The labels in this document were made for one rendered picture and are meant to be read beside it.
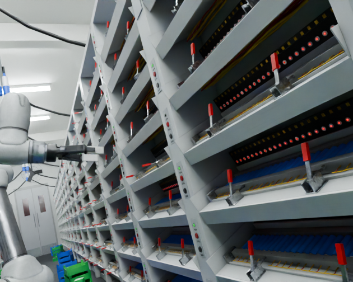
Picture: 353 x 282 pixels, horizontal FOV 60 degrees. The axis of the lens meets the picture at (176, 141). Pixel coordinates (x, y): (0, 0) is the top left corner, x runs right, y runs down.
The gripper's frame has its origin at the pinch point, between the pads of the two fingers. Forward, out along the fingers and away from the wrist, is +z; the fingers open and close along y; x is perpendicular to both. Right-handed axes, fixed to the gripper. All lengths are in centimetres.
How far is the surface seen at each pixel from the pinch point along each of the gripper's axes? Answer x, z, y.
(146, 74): 26.3, 14.1, 25.1
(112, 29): 63, 6, -1
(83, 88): 78, 3, -100
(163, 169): -10.0, 21.5, 19.6
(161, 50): 27, 14, 42
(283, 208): -29, 26, 76
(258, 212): -29, 26, 68
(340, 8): -2, 19, 102
